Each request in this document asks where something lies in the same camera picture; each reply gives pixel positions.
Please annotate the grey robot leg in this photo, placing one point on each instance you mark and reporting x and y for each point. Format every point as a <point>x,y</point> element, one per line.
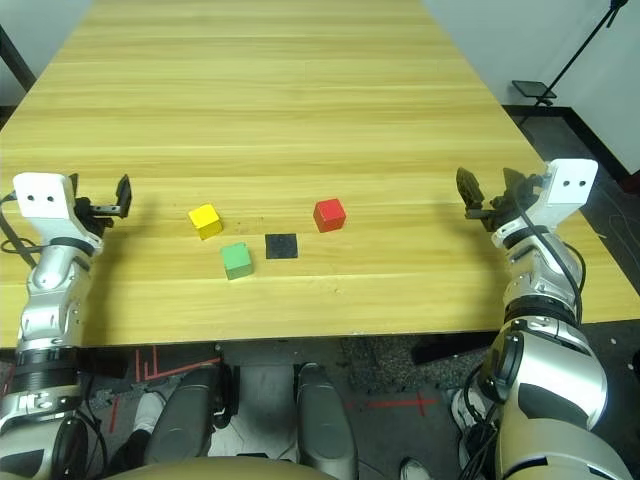
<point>325,425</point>
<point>182,415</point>

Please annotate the white bystander sneaker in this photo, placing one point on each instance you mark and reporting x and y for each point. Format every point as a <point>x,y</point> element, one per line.
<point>462,415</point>
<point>412,470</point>

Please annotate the grey robot right leg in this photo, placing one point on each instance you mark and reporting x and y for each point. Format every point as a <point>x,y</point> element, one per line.
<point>325,425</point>

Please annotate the red tape cross mark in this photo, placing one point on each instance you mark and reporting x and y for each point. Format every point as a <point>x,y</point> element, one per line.
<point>407,403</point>

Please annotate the black stand tray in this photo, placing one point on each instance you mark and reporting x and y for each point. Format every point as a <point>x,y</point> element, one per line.
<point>534,89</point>

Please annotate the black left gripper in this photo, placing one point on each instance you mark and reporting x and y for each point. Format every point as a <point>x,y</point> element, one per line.
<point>94,214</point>

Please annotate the red wooden block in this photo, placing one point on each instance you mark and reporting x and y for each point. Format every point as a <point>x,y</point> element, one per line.
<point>330,215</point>

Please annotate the green wooden block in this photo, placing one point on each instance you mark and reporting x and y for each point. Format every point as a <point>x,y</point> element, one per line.
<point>236,261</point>

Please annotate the wooden side table black frame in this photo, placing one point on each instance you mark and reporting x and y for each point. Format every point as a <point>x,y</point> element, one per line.
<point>17,57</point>

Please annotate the black tripod stand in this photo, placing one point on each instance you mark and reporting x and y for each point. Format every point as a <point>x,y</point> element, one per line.
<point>585,42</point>

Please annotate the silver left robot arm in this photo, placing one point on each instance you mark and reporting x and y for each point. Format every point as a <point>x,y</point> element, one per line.
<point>50,280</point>

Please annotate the olive robot torso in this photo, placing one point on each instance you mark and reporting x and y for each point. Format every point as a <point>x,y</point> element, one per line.
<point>215,470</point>

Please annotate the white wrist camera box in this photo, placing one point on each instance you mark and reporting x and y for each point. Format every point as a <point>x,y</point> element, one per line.
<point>42,195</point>
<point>572,182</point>

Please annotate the grey robot left leg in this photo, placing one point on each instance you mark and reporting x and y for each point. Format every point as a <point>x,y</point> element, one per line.
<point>182,415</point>

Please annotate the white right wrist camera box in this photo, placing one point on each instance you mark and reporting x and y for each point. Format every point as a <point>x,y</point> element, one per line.
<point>572,182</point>

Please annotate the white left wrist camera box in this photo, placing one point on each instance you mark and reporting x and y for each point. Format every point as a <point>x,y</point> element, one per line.
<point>42,195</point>

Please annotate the black square pad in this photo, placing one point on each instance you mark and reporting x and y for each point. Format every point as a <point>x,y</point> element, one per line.
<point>282,246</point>

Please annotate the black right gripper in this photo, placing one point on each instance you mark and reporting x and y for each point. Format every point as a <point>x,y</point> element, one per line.
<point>505,212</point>

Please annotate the yellow wooden block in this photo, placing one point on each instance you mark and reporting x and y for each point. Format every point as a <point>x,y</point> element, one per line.
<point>205,221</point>

